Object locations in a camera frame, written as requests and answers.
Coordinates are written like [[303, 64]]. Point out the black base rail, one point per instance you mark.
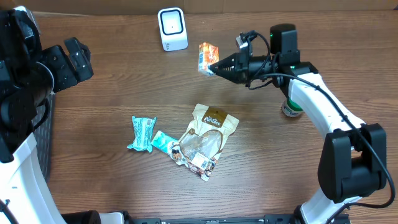
[[211, 221]]

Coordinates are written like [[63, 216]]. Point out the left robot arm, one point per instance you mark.
[[29, 75]]

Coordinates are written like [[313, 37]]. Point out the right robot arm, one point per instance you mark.
[[353, 163]]

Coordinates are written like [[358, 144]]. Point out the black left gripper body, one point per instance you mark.
[[64, 72]]

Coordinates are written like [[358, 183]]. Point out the brown snack pouch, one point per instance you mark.
[[201, 145]]

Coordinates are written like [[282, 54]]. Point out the green capped bottle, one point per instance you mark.
[[291, 109]]

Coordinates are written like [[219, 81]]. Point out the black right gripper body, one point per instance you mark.
[[243, 70]]

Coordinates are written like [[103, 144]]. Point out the grey plastic basket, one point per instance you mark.
[[43, 136]]

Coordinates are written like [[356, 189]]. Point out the teal tissue pack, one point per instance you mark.
[[163, 142]]

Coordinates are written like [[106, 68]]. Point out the teal snack bar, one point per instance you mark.
[[143, 131]]

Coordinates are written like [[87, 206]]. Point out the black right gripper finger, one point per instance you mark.
[[225, 64], [227, 74]]

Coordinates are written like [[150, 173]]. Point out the white barcode scanner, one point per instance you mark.
[[172, 28]]

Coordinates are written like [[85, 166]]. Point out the orange tissue pack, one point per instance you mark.
[[208, 55]]

